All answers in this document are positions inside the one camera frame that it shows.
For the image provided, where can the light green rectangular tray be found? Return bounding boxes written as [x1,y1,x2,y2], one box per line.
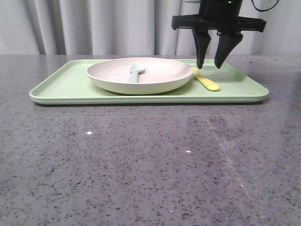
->
[29,59,269,105]

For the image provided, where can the white round plate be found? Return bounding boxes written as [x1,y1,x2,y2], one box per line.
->
[87,57,194,95]

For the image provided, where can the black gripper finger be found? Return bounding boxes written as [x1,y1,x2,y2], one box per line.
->
[192,29,211,69]
[214,33,243,69]

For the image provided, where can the light blue plastic spoon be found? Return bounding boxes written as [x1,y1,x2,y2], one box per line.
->
[128,63,145,83]

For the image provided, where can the yellow plastic fork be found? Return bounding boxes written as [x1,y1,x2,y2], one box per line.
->
[192,67,220,91]

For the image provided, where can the black cable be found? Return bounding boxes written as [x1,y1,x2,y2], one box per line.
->
[249,0,282,12]

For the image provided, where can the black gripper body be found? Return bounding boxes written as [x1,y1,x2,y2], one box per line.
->
[172,0,266,35]

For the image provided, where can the grey pleated curtain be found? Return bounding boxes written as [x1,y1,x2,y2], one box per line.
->
[0,0,301,56]

